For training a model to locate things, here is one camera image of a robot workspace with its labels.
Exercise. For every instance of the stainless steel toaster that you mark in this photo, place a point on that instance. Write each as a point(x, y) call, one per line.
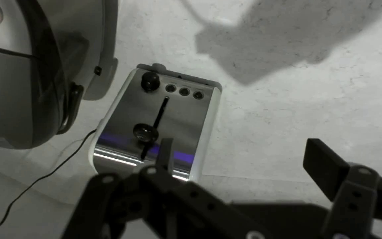
point(183, 120)

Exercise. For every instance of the black toaster dial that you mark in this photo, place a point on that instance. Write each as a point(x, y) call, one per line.
point(151, 81)

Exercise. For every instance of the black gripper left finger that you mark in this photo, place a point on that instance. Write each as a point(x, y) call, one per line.
point(165, 157)

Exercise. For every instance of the silver rice cooker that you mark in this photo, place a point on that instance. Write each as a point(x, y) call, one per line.
point(14, 88)

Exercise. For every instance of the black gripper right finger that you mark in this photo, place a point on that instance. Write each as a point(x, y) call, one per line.
point(326, 163)

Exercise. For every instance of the black toaster lever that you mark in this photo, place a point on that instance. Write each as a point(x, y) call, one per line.
point(145, 131)

